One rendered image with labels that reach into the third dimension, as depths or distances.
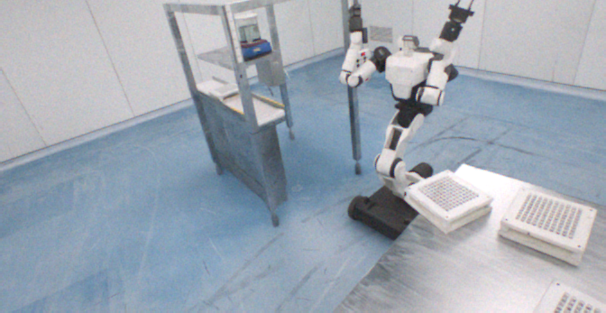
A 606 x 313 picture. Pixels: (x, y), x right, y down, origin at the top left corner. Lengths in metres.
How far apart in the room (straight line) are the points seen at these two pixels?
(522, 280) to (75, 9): 5.32
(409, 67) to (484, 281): 1.25
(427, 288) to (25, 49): 5.18
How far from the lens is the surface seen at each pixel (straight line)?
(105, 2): 5.51
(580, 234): 1.49
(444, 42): 1.88
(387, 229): 2.52
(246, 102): 2.25
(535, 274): 1.41
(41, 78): 5.56
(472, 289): 1.31
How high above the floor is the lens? 1.90
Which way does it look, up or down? 28 degrees down
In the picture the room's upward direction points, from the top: 9 degrees counter-clockwise
